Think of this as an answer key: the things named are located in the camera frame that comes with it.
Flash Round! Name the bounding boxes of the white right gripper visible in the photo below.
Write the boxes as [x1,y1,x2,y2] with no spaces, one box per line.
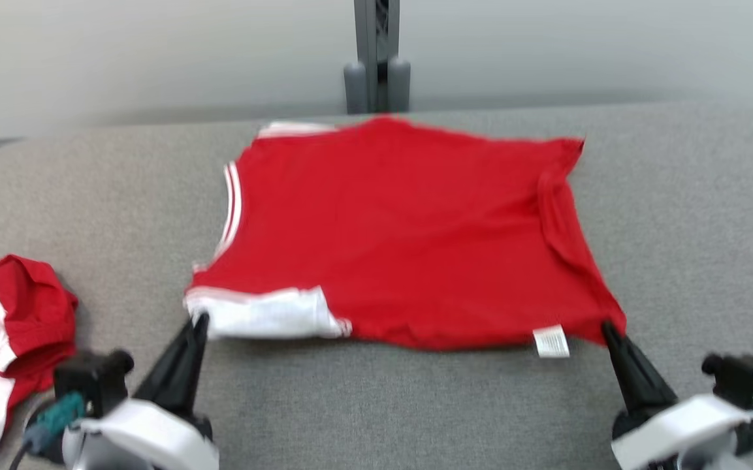
[601,321,753,470]

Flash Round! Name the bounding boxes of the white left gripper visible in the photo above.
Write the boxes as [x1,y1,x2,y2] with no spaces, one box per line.
[63,313,220,470]

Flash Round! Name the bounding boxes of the red shorts white stripe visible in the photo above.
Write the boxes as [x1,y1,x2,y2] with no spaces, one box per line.
[0,255,80,465]

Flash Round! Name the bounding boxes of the red sleeveless jersey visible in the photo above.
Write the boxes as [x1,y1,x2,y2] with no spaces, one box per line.
[184,114,628,360]

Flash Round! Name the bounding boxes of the left camera cable teal plug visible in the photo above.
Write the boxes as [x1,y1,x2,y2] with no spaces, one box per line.
[10,392,86,470]

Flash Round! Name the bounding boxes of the grey cylinder post foot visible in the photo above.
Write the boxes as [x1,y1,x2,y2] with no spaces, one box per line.
[344,60,368,115]
[386,55,411,112]

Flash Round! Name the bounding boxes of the grey metal partition post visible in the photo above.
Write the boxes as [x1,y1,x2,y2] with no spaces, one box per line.
[353,0,401,113]

